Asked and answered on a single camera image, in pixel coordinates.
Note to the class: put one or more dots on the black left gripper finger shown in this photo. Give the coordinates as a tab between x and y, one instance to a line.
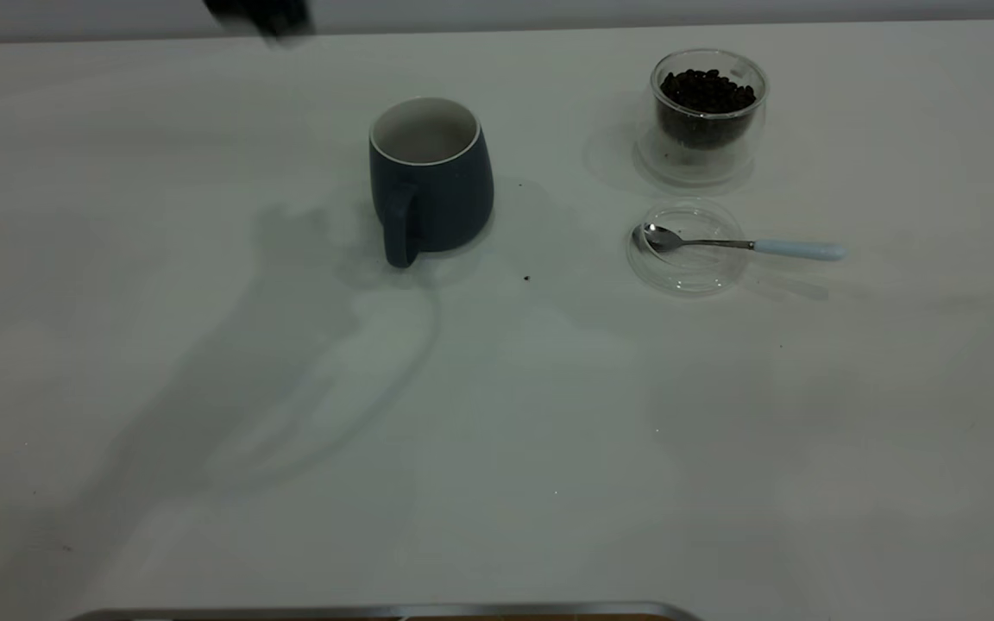
264	15

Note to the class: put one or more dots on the silver metal frame bar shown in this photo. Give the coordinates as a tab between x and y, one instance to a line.
290	614

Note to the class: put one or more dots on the clear double-wall glass cup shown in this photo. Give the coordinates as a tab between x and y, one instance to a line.
757	121

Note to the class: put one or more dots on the coffee beans pile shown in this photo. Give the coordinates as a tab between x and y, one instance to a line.
704	95

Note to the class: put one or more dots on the clear round glass dish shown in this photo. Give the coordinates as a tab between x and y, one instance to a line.
687	278

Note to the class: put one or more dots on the dark grey ceramic mug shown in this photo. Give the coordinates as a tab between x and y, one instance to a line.
445	198

